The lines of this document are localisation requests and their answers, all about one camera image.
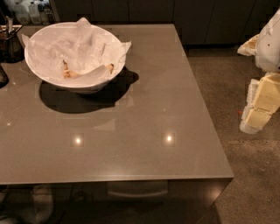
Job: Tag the spotted yellow banana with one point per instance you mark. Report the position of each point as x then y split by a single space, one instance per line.
67 73

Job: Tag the white padded gripper finger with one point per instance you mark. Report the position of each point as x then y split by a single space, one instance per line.
244 127

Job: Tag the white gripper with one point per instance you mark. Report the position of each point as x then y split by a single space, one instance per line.
269 48

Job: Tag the white crumpled paper liner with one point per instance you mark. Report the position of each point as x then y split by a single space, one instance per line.
75 49

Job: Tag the dark object at left edge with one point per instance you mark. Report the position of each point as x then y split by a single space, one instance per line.
4 80

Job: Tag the clear plastic bottle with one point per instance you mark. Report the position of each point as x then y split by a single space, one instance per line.
34 13
21 9

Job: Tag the dark wire utensil holder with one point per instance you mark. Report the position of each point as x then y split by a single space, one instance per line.
11 50

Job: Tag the clear plastic bottle right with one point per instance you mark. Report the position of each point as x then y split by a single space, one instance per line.
34 13

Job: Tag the clear plastic bottle left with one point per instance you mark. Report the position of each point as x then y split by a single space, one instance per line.
21 9

